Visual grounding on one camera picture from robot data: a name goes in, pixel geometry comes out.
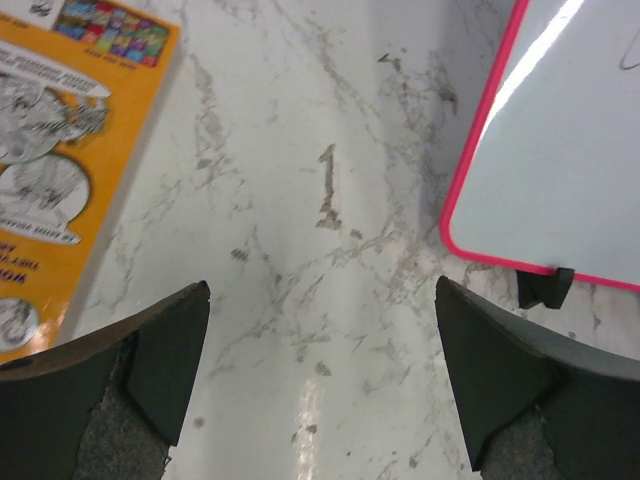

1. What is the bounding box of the black stand foot left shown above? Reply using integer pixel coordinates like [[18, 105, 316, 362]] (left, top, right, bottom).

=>
[[516, 268, 575, 310]]

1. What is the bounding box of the pink framed whiteboard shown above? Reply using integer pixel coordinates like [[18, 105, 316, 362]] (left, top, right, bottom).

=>
[[440, 1, 639, 291]]

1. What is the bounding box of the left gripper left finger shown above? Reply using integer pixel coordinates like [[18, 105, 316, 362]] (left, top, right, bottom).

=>
[[1, 281, 210, 479]]

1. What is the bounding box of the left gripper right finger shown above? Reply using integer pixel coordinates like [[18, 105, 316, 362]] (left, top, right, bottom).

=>
[[435, 276, 639, 479]]

